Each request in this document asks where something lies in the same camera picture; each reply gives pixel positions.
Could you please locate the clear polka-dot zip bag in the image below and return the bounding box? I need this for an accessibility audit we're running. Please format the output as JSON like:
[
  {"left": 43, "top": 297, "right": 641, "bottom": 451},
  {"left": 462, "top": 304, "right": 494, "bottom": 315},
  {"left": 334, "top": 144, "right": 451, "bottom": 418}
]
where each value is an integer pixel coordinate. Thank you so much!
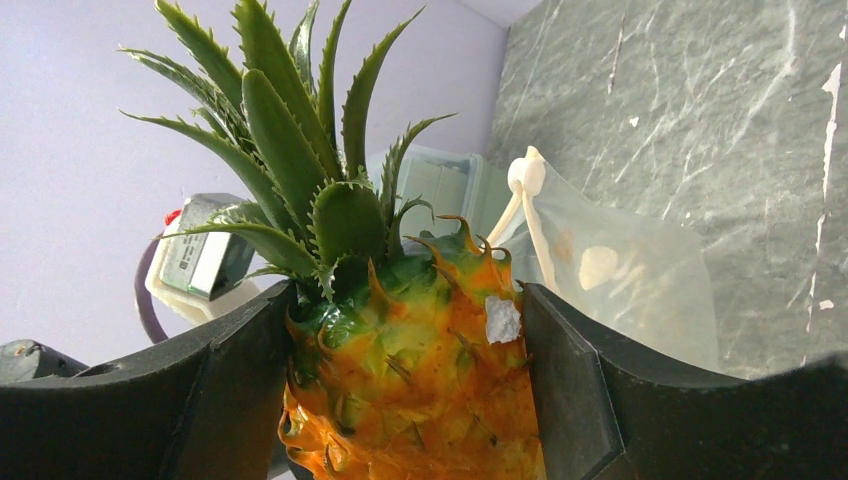
[{"left": 487, "top": 146, "right": 719, "bottom": 370}]

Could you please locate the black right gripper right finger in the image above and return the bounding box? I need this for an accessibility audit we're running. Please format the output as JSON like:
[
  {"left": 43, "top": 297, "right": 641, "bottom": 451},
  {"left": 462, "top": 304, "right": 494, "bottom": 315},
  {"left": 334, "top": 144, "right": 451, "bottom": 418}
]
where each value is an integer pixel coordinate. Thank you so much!
[{"left": 523, "top": 283, "right": 847, "bottom": 479}]

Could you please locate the orange toy pineapple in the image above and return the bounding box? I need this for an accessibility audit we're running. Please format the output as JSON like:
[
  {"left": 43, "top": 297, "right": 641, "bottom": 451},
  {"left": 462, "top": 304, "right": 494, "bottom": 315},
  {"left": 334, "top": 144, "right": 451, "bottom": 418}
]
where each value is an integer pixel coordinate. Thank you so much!
[{"left": 132, "top": 1, "right": 544, "bottom": 479}]

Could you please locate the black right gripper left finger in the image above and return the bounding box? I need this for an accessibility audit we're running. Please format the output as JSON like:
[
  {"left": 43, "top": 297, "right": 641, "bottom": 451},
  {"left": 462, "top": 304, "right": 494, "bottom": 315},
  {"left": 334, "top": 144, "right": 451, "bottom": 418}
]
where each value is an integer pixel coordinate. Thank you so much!
[{"left": 1, "top": 281, "right": 296, "bottom": 479}]

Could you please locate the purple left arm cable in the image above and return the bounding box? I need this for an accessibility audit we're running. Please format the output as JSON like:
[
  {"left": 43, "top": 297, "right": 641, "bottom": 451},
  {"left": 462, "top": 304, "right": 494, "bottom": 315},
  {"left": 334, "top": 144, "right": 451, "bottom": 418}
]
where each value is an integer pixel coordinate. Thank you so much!
[{"left": 133, "top": 235, "right": 172, "bottom": 346}]

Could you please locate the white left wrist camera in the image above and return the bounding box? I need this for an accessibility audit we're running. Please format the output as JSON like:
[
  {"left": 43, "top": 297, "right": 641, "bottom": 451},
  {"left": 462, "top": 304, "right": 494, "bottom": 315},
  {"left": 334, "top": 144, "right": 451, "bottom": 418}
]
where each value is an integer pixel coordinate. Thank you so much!
[{"left": 141, "top": 193, "right": 261, "bottom": 326}]

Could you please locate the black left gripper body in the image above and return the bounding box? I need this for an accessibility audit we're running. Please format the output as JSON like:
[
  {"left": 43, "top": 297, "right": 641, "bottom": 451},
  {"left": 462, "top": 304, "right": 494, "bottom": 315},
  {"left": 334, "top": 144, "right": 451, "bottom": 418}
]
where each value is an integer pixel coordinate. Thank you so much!
[{"left": 1, "top": 339, "right": 88, "bottom": 385}]

